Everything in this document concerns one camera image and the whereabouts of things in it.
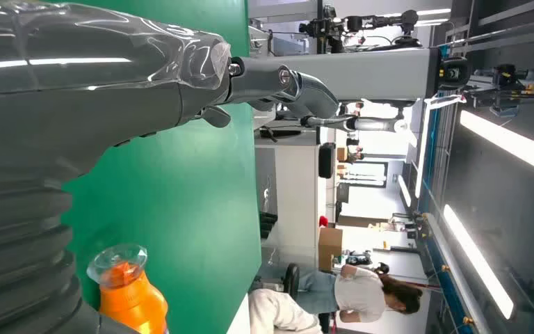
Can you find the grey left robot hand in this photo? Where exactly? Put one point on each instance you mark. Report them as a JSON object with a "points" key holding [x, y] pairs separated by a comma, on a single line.
{"points": [[78, 92]]}

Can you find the person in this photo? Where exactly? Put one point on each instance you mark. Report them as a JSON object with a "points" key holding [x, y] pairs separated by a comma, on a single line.
{"points": [[359, 295], [281, 315]]}

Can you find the white desk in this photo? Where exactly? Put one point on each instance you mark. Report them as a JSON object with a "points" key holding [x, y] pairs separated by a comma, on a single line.
{"points": [[241, 322]]}

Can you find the black overhead rig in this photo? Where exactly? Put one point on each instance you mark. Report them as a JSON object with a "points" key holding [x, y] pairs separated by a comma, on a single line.
{"points": [[511, 90]]}

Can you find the black monitor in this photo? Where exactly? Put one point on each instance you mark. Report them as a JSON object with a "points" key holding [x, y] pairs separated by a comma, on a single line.
{"points": [[326, 160]]}

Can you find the orange detergent bottle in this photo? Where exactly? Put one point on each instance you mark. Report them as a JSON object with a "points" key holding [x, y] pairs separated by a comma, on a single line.
{"points": [[129, 299]]}

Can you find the black office chair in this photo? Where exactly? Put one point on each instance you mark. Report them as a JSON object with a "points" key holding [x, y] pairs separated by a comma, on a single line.
{"points": [[291, 279]]}

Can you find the long ceiling light strip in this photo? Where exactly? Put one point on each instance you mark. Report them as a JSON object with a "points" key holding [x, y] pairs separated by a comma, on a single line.
{"points": [[404, 191]]}

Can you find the brown cardboard box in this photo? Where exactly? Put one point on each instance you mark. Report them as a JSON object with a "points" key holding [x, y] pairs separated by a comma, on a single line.
{"points": [[330, 244]]}

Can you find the small red object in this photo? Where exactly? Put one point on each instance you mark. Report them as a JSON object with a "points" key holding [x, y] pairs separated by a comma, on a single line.
{"points": [[323, 221]]}

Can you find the green table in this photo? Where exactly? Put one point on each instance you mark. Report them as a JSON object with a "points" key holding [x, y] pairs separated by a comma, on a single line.
{"points": [[179, 193]]}

